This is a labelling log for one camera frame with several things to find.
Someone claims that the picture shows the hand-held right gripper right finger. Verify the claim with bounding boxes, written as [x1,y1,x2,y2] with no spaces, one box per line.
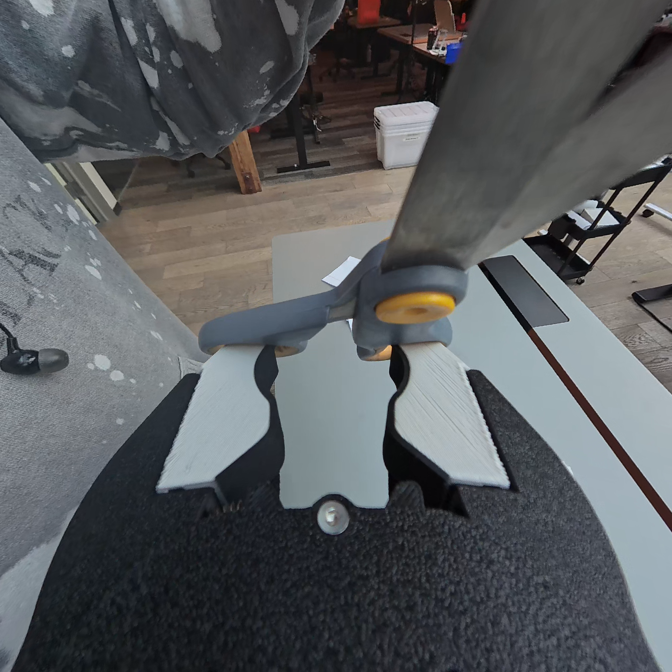
[384,343,511,509]

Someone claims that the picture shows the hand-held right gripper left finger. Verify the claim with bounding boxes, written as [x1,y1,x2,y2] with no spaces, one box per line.
[156,345,287,509]

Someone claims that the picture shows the grey scissors with yellow pivot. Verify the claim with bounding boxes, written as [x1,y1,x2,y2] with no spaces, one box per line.
[198,0,672,363]

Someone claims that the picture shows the person's left forearm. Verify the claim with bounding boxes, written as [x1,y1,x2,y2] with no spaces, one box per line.
[0,0,347,163]

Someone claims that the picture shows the grey desk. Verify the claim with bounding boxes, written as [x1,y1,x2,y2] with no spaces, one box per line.
[270,220,672,596]

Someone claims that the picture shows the grey spattered sweatshirt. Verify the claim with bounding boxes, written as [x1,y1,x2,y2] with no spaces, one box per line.
[0,121,211,578]

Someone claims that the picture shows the small white paper piece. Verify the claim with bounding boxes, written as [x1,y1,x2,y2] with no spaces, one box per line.
[323,256,361,287]

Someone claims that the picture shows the black rolling cart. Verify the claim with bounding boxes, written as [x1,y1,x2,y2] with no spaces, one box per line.
[525,157,672,284]

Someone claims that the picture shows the white plastic storage bin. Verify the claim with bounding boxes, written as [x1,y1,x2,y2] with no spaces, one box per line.
[374,101,439,170]

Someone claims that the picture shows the wooden work table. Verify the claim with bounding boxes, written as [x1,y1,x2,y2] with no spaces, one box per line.
[346,15,402,69]
[378,23,465,106]

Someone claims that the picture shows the desk cable cover plate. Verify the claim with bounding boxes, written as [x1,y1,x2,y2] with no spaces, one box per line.
[479,255,570,327]

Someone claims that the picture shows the black earphone with cable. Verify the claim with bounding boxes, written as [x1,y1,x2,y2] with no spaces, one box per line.
[0,323,70,376]

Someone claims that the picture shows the wooden post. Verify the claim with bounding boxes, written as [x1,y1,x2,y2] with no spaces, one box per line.
[228,128,263,195]

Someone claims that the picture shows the black table leg frame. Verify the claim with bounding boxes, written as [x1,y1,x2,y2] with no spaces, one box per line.
[276,68,331,174]

